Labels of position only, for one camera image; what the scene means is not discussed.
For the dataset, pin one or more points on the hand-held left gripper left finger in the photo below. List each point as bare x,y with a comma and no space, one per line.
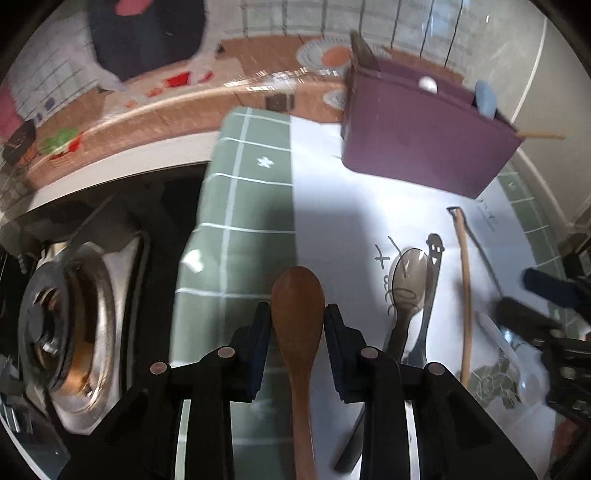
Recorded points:
258,350

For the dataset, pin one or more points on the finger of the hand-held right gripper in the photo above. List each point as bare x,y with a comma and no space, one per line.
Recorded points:
549,287
521,314

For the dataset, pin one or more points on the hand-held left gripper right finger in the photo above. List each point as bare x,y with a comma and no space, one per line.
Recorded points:
337,350

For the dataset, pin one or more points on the white plastic spoon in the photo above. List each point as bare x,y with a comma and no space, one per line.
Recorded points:
528,385

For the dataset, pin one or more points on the wooden spoon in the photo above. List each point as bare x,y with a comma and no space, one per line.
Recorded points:
298,314

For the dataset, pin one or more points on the metal shovel-shaped spoon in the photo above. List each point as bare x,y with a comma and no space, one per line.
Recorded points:
484,262

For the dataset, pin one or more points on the purple plastic utensil box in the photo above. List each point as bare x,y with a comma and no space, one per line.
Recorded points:
415,138

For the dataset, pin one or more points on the blue-grey plastic spoon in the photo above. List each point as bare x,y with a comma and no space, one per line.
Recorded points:
485,97

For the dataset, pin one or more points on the small spoon with white ball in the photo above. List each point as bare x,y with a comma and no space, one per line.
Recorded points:
427,84

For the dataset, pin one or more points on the person's right hand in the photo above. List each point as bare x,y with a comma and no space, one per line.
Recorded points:
568,434

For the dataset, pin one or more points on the green checked tablecloth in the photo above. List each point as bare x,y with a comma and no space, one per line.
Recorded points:
258,194

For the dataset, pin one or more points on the black gas stove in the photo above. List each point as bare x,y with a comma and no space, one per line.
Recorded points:
171,203

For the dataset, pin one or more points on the cartoon wall poster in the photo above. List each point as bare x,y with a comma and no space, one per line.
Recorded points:
254,50

